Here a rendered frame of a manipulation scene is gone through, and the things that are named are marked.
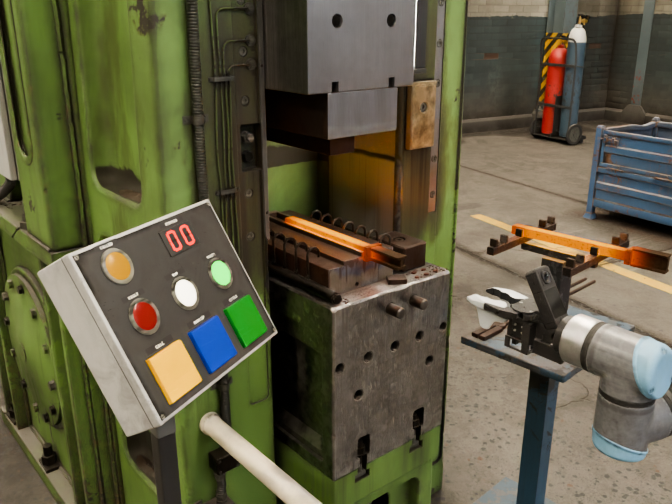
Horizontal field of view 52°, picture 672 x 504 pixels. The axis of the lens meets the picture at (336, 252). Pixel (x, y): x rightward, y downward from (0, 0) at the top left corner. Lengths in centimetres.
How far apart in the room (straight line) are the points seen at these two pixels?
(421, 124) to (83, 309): 106
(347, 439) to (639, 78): 945
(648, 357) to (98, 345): 84
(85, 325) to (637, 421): 88
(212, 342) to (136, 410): 17
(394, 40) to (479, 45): 781
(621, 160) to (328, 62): 424
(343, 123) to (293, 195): 60
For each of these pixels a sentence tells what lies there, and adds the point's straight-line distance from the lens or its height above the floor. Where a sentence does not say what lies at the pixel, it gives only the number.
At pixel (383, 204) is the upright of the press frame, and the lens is 188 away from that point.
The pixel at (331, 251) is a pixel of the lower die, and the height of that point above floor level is 99.
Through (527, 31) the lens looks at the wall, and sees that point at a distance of 987.
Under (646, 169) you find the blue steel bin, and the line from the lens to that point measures 541.
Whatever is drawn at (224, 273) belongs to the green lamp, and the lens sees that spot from 123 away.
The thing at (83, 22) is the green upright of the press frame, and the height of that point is 150.
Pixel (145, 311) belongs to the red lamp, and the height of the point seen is 110.
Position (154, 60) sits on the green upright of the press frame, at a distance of 139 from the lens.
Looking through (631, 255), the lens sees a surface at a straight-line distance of 179.
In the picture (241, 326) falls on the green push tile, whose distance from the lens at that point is 121.
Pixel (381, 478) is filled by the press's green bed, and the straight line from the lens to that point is 185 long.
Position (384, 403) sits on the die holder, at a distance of 173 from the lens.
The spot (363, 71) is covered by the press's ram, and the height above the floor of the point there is 140.
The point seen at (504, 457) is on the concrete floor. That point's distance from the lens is 267.
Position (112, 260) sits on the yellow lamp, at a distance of 108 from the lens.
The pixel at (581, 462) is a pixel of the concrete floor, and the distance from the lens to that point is 272.
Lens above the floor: 152
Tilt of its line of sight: 19 degrees down
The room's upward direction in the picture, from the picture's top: straight up
